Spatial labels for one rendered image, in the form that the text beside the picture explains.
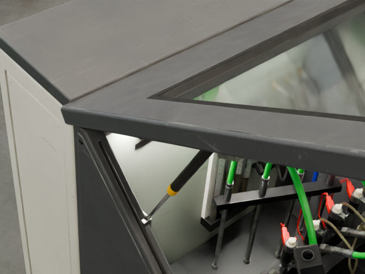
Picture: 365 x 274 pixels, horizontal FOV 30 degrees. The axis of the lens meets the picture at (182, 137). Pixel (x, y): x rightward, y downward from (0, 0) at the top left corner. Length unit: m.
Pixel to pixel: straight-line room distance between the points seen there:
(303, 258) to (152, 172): 0.44
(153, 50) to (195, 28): 0.12
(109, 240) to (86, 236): 0.11
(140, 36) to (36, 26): 0.22
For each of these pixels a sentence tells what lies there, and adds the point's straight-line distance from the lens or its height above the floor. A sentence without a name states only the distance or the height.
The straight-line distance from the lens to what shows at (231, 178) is 1.58.
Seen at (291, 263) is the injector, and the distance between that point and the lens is 1.58.
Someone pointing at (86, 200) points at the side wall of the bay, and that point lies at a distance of 1.40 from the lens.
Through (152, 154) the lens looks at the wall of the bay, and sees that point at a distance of 1.45.
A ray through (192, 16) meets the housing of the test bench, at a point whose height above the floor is 1.50.
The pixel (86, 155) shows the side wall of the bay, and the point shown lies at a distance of 1.30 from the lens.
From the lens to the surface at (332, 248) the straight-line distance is 1.58.
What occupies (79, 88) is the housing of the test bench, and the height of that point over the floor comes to 1.50.
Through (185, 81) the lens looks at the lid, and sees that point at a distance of 1.17.
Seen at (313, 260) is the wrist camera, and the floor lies 1.38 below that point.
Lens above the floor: 2.30
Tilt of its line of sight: 43 degrees down
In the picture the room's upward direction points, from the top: 6 degrees clockwise
